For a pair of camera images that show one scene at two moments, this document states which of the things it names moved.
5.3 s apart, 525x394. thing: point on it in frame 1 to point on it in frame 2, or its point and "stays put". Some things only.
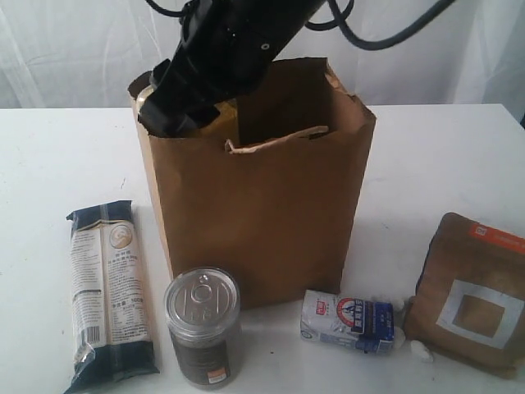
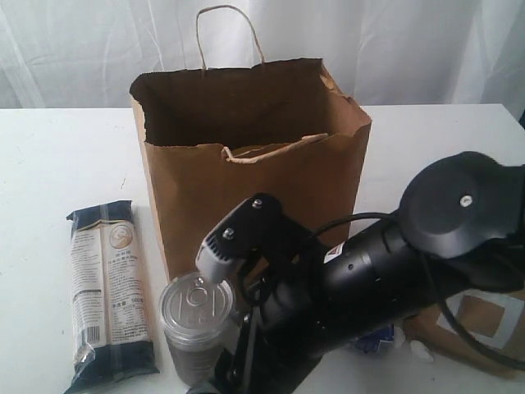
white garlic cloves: x=422 y=351 stays put
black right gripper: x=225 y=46 to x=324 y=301
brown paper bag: x=272 y=189 stays put
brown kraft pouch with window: x=470 y=300 stays put
